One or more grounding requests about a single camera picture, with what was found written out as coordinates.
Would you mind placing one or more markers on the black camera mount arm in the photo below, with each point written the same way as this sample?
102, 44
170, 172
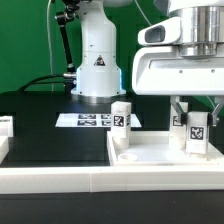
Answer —
62, 18

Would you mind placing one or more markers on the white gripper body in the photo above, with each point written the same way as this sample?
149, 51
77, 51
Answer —
180, 56

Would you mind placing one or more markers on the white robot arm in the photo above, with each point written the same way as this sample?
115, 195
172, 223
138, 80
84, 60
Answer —
98, 77

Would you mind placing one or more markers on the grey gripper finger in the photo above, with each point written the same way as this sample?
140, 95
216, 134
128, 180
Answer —
217, 105
181, 108

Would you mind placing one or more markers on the white marker sheet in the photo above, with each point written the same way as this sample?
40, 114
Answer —
89, 120

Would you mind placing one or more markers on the white square tabletop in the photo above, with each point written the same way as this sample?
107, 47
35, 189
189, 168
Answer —
151, 148

